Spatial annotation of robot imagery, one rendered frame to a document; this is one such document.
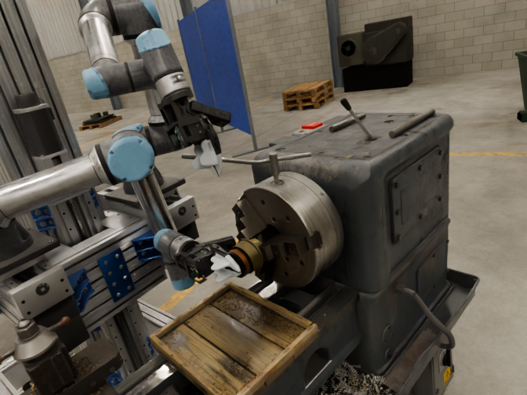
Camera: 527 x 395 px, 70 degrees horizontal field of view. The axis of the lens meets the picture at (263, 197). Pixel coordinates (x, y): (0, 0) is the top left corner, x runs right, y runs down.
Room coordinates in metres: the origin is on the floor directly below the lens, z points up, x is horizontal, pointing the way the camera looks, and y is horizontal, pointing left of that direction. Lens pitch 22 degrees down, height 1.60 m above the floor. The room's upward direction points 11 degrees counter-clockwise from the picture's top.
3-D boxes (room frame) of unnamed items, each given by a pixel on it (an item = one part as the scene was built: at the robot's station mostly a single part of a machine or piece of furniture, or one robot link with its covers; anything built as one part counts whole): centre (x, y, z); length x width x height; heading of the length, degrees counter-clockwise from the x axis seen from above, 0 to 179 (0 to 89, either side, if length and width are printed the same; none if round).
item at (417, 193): (1.25, -0.33, 1.06); 0.59 x 0.48 x 0.39; 130
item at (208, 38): (7.79, 0.57, 1.18); 4.12 x 0.80 x 2.35; 17
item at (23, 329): (0.62, 0.50, 1.17); 0.04 x 0.04 x 0.03
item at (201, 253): (0.91, 0.21, 1.08); 0.12 x 0.09 x 0.08; 40
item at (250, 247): (0.88, 0.07, 1.08); 0.09 x 0.09 x 0.09; 43
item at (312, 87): (9.04, -1.50, 0.22); 1.25 x 0.86 x 0.44; 148
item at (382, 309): (1.25, -0.33, 0.43); 0.60 x 0.48 x 0.86; 130
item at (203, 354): (0.81, 0.15, 0.89); 0.36 x 0.30 x 0.04; 40
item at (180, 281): (1.05, 0.30, 0.98); 0.11 x 0.08 x 0.11; 17
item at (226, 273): (0.83, 0.13, 1.06); 0.09 x 0.06 x 0.03; 40
